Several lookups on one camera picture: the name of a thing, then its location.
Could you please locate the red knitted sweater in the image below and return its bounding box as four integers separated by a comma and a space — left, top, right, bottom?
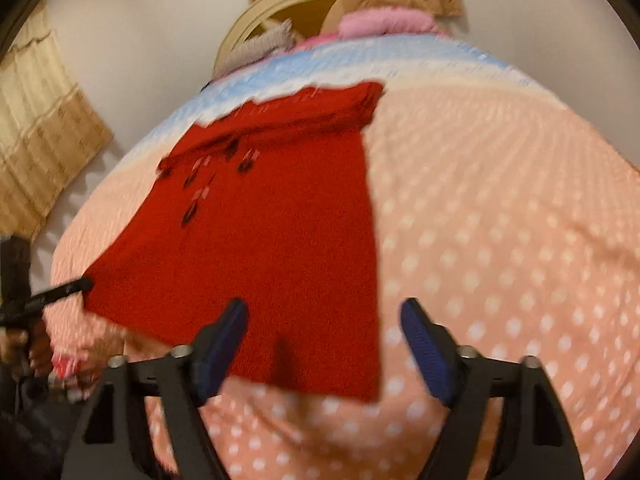
81, 81, 385, 403

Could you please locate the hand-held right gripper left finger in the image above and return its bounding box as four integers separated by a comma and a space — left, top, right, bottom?
60, 298, 249, 480

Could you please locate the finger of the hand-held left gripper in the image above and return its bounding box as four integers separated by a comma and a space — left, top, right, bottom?
20, 277, 95, 309

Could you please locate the person's left forearm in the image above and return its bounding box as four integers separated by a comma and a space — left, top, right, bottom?
25, 330, 53, 376

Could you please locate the cream wooden headboard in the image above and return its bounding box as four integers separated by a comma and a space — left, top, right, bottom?
214, 0, 346, 76

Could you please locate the striped pillow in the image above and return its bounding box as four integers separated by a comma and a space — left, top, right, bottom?
220, 19, 296, 73

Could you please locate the pink pillow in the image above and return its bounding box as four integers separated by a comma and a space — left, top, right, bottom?
337, 7, 448, 38

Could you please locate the polka dot bedsheet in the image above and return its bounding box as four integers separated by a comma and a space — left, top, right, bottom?
42, 32, 640, 480

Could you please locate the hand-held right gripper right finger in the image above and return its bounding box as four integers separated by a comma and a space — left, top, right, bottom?
400, 298, 586, 480

